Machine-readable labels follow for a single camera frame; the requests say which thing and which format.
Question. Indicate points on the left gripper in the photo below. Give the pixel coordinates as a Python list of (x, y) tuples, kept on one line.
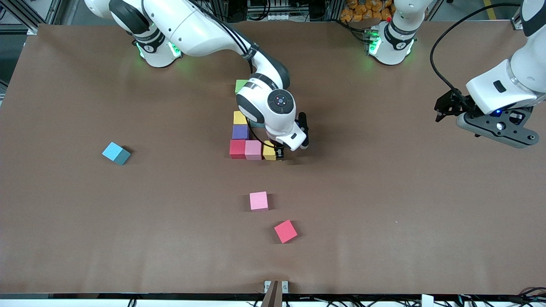
[(453, 103)]

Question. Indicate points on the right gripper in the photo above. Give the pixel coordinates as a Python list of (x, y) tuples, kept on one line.
[(279, 153)]

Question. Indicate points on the yellow foam block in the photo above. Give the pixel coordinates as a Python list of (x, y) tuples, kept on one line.
[(268, 151), (239, 117)]

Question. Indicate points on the pink foam block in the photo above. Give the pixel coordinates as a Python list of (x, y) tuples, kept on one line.
[(258, 200), (253, 149)]

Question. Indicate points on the blue foam block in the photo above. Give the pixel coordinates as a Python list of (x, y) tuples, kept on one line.
[(256, 125), (113, 151)]

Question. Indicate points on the red foam block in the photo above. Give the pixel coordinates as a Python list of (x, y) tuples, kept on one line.
[(237, 148), (285, 231)]

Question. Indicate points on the purple foam block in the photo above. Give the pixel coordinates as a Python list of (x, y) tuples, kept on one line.
[(240, 132)]

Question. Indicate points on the green foam block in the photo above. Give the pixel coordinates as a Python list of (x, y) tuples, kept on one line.
[(239, 85)]

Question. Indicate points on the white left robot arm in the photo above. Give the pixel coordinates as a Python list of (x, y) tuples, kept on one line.
[(527, 64)]

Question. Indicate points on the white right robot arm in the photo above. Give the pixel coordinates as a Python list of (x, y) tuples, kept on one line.
[(192, 30)]

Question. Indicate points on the pile of orange snack bags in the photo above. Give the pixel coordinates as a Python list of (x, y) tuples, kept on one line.
[(358, 10)]

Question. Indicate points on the white power strip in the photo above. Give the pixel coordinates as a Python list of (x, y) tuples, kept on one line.
[(283, 17)]

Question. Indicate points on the small white tag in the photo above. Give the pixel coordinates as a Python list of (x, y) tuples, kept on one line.
[(427, 301)]

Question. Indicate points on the aluminium frame post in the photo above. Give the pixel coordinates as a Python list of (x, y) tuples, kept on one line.
[(518, 19), (53, 10)]

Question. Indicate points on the grey metal mount bracket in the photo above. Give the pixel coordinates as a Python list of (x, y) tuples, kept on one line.
[(285, 286)]

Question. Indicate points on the brown camera mast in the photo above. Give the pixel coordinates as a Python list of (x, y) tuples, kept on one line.
[(273, 299)]

